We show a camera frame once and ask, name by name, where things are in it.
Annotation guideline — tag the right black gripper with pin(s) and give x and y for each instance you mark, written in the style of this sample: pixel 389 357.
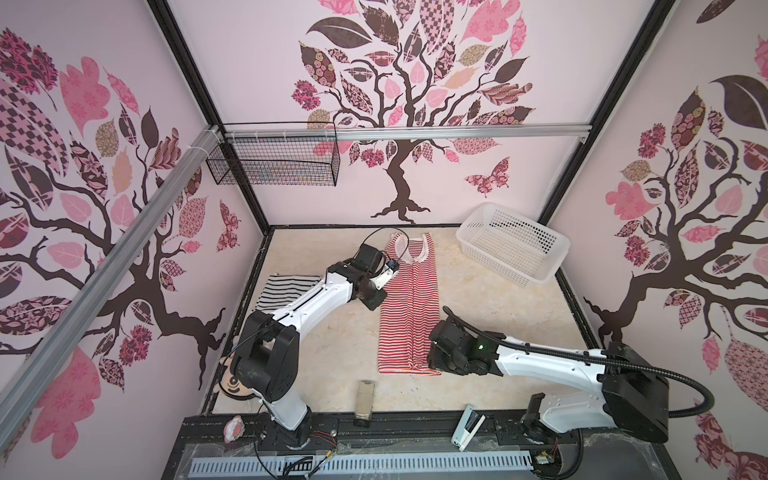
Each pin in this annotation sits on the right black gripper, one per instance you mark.
pixel 434 361

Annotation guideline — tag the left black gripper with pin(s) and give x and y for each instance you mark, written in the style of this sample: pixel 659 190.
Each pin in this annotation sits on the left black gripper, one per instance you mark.
pixel 378 298

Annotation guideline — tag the red white striped tank top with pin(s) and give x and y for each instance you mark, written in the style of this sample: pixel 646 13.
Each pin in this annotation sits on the red white striped tank top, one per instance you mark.
pixel 411 309

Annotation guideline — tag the black white striped tank top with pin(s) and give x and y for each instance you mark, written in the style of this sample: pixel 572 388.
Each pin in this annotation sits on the black white striped tank top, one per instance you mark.
pixel 281 290

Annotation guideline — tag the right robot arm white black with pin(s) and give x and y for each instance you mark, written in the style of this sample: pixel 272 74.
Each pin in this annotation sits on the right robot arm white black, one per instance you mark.
pixel 610 388

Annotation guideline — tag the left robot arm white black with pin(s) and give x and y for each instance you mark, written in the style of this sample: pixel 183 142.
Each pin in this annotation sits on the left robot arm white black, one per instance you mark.
pixel 266 358

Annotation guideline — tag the white green handheld device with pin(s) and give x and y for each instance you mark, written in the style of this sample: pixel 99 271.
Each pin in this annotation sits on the white green handheld device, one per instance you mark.
pixel 468 426

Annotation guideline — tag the small tan rectangular device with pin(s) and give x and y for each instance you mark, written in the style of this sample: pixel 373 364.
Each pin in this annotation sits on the small tan rectangular device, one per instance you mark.
pixel 364 403

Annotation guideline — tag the white plastic laundry basket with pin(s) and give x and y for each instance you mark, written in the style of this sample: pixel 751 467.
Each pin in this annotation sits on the white plastic laundry basket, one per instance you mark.
pixel 515 247

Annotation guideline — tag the cartoon face plush toy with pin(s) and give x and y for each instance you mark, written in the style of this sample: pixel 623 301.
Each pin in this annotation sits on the cartoon face plush toy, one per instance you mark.
pixel 230 386

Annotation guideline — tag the small pink round object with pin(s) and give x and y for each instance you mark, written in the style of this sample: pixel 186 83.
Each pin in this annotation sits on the small pink round object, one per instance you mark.
pixel 233 429

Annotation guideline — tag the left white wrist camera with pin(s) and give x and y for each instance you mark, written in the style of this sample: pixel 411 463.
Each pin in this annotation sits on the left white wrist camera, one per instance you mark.
pixel 388 272

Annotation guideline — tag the white slotted cable duct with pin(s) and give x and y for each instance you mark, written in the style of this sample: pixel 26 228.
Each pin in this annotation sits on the white slotted cable duct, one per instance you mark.
pixel 359 465

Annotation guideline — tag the black wire mesh basket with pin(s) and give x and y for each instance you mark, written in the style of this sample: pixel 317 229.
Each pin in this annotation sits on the black wire mesh basket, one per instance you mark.
pixel 277 153

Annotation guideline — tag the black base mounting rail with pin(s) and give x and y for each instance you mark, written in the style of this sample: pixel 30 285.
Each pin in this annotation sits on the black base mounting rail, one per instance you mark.
pixel 500 428

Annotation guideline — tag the silver aluminium rail left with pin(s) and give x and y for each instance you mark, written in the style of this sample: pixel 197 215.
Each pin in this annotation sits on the silver aluminium rail left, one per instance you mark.
pixel 30 382

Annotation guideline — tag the silver aluminium rail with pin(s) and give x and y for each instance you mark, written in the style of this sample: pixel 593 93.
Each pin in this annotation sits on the silver aluminium rail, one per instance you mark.
pixel 30 382
pixel 408 132

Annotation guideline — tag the silver aluminium rail back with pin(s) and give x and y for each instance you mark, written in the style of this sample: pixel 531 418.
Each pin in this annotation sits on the silver aluminium rail back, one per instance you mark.
pixel 408 132

